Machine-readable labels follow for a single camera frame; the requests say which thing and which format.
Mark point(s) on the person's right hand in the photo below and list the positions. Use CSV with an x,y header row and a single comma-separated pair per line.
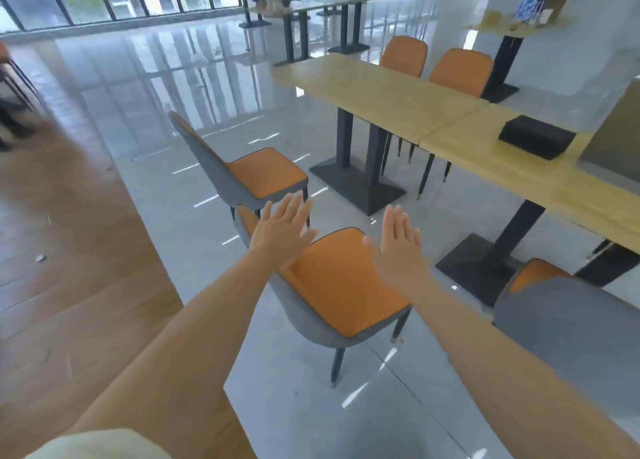
x,y
400,259

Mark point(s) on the person's left hand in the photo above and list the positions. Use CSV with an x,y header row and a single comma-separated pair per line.
x,y
280,234

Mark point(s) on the person's right thumb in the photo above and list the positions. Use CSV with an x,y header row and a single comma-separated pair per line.
x,y
372,249

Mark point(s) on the person's left thumb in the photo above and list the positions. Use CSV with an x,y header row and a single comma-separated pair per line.
x,y
309,239

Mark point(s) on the person's right forearm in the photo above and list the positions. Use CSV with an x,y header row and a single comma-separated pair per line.
x,y
510,378

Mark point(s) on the person's left forearm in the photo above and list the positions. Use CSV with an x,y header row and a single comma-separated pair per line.
x,y
190,343

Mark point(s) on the orange and grey chair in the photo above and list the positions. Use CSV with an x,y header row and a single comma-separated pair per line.
x,y
345,289
260,176
404,56
575,323
462,71

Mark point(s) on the long wooden table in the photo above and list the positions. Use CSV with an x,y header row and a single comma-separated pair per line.
x,y
380,94
545,179

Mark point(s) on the black tissue box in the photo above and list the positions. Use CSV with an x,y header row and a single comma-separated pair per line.
x,y
537,136

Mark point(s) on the wooden table with black legs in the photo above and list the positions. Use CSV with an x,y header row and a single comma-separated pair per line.
x,y
247,4
320,14

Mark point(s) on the small wooden high table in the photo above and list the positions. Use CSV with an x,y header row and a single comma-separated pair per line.
x,y
510,44

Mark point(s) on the grey-brown board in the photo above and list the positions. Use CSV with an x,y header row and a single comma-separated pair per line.
x,y
612,144

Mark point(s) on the blue patterned box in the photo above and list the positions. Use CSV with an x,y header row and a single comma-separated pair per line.
x,y
534,1

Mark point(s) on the white sleeve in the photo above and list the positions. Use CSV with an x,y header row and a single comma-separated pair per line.
x,y
95,446

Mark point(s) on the dark chair with orange seat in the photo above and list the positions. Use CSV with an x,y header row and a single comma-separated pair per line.
x,y
12,99

